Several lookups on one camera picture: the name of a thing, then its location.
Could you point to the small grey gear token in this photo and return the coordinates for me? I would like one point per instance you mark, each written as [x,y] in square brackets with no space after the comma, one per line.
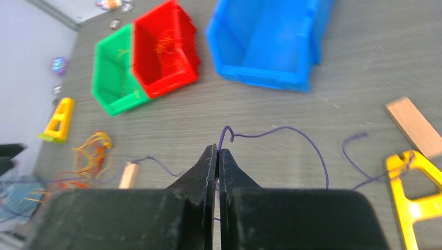
[126,7]

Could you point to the red plastic bin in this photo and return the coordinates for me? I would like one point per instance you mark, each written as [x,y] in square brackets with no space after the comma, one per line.
[165,51]

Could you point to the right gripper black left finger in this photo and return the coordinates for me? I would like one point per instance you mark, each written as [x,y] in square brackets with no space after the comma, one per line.
[177,217]

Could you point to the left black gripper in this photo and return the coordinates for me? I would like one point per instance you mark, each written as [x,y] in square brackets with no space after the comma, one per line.
[7,153]

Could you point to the yellow triangular toy frame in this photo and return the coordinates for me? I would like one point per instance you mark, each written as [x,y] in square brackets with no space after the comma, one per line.
[58,126]

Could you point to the small figurine toy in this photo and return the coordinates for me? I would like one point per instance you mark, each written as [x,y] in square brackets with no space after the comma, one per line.
[108,5]

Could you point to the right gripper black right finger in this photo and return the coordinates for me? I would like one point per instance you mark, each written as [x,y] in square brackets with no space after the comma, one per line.
[254,217]

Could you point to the yellow orange toy piece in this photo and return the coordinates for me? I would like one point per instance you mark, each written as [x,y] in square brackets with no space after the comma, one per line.
[408,210]

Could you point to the purple round toy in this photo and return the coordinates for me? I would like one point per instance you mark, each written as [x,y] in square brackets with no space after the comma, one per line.
[59,66]

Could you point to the blue plastic bin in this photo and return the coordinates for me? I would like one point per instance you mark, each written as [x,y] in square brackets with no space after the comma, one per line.
[271,44]

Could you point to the small wooden block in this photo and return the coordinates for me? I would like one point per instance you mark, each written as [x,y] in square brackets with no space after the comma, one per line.
[129,175]

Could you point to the green plastic bin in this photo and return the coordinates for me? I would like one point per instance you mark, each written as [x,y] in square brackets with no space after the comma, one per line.
[114,84]

